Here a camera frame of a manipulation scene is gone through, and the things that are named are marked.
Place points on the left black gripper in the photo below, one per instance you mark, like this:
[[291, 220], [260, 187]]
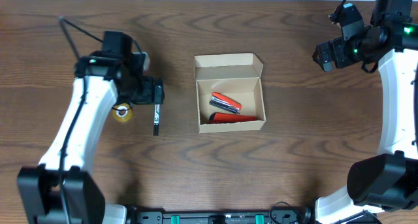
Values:
[[158, 91]]

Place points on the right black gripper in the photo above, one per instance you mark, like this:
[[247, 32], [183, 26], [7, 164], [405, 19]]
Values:
[[328, 53]]

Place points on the green black whiteboard marker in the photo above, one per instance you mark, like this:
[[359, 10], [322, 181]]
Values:
[[156, 120]]

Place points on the red stapler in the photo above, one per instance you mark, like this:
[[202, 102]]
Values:
[[225, 103]]

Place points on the red utility knife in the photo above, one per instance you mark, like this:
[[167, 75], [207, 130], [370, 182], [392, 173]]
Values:
[[219, 117]]

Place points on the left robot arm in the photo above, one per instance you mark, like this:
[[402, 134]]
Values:
[[60, 189]]

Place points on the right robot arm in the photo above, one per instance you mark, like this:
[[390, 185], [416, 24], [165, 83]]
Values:
[[386, 182]]

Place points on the yellow tape roll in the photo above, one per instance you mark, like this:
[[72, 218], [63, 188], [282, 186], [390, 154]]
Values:
[[122, 112]]

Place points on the open cardboard box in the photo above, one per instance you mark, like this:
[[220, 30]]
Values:
[[237, 76]]

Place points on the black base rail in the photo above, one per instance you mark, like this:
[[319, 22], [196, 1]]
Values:
[[283, 216]]

